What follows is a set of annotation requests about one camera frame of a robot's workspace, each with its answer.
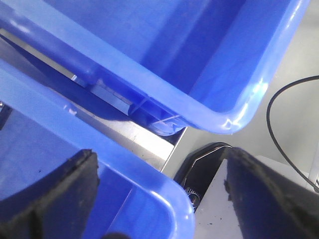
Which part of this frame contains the large blue bin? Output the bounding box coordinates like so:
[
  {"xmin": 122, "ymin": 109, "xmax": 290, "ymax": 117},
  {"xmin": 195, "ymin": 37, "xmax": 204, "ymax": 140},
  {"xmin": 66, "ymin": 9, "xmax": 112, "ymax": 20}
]
[
  {"xmin": 0, "ymin": 61, "xmax": 195, "ymax": 239},
  {"xmin": 0, "ymin": 0, "xmax": 309, "ymax": 136}
]

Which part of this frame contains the large blue bin left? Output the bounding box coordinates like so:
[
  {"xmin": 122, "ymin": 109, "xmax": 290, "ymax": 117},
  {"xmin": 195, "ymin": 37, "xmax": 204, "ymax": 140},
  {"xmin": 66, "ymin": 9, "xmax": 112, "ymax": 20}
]
[{"xmin": 0, "ymin": 0, "xmax": 309, "ymax": 136}]

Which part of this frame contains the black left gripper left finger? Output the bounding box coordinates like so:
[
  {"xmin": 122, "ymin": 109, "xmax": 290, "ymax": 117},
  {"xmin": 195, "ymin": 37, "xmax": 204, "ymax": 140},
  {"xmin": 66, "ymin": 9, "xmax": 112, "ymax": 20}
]
[{"xmin": 0, "ymin": 149, "xmax": 100, "ymax": 239}]

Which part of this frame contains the large blue bin right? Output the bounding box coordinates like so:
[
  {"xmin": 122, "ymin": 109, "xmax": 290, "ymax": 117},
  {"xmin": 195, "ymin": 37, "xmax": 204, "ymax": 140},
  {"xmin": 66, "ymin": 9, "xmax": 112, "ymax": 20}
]
[{"xmin": 0, "ymin": 61, "xmax": 195, "ymax": 239}]

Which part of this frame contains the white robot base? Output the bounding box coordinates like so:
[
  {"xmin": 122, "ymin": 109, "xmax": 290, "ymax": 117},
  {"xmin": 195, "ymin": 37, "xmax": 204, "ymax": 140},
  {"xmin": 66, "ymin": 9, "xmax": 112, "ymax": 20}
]
[{"xmin": 256, "ymin": 155, "xmax": 319, "ymax": 191}]

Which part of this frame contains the black camera housing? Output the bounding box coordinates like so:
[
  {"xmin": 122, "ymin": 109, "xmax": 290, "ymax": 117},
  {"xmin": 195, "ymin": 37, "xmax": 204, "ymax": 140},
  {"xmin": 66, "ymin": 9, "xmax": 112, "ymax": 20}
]
[{"xmin": 173, "ymin": 142, "xmax": 232, "ymax": 211}]

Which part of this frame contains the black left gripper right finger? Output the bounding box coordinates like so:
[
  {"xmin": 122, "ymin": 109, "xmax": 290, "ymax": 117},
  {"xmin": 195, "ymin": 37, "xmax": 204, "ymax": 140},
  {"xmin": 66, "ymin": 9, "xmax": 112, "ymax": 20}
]
[{"xmin": 225, "ymin": 147, "xmax": 319, "ymax": 239}]

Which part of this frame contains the black cable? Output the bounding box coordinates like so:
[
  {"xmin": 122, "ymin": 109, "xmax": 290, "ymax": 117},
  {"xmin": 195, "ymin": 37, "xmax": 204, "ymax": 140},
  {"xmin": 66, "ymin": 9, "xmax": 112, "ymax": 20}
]
[{"xmin": 266, "ymin": 75, "xmax": 319, "ymax": 192}]

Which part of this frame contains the steel divider rail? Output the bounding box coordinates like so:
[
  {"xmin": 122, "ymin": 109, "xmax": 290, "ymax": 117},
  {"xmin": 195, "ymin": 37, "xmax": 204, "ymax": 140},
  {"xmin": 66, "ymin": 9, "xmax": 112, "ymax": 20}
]
[{"xmin": 0, "ymin": 28, "xmax": 187, "ymax": 177}]

